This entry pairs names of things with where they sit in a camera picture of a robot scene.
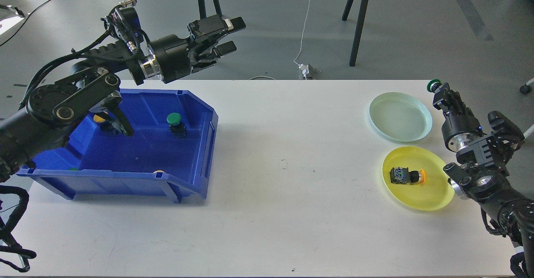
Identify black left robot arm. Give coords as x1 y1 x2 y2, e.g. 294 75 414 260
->
0 0 246 182

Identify white power cable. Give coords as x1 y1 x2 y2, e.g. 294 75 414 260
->
292 0 315 66

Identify pale green plate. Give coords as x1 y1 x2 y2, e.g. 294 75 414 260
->
368 92 433 143

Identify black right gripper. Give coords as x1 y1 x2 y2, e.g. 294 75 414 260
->
433 83 482 152

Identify yellow plate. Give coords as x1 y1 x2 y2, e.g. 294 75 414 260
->
382 146 455 211

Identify right black tripod legs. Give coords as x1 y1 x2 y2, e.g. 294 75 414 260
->
342 0 369 67

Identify chair caster wheel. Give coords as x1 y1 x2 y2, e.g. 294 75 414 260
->
519 78 534 94

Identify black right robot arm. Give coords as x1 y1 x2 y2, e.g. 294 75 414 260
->
427 79 534 278

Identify blue plastic storage bin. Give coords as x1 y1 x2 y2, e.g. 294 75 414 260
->
17 88 219 203

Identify white power adapter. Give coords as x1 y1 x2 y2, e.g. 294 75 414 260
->
299 63 318 80

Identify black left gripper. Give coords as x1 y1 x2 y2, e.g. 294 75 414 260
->
140 14 246 84

